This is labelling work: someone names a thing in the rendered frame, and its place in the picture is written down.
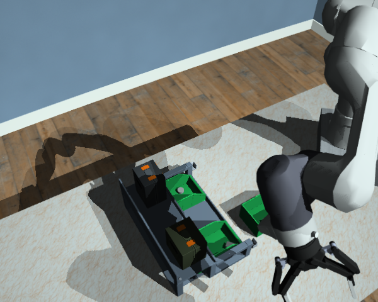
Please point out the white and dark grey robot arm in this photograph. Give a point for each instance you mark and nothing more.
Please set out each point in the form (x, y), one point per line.
(288, 184)

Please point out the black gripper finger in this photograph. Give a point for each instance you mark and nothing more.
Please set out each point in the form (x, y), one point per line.
(293, 272)
(348, 269)

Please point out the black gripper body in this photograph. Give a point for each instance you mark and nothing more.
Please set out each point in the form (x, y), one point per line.
(313, 249)

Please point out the grey metal shelf rack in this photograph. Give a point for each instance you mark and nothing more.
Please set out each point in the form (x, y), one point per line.
(152, 222)

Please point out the green bin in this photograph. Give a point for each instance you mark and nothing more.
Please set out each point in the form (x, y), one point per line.
(217, 234)
(252, 212)
(192, 195)

